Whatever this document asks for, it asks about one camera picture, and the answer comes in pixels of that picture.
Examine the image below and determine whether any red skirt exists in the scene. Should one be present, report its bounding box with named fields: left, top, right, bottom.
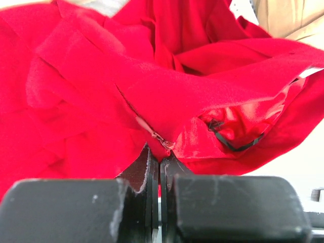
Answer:
left=1, top=1, right=323, bottom=194

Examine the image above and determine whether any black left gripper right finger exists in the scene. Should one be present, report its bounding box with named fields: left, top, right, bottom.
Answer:
left=160, top=155, right=311, bottom=242

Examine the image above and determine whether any white mesh basket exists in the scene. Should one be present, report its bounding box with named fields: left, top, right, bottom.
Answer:
left=229, top=0, right=259, bottom=25

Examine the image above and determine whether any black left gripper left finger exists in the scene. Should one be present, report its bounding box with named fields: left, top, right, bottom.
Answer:
left=1, top=146, right=159, bottom=242

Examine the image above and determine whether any tan cloth in basket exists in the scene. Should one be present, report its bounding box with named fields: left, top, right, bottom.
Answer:
left=253, top=0, right=323, bottom=49

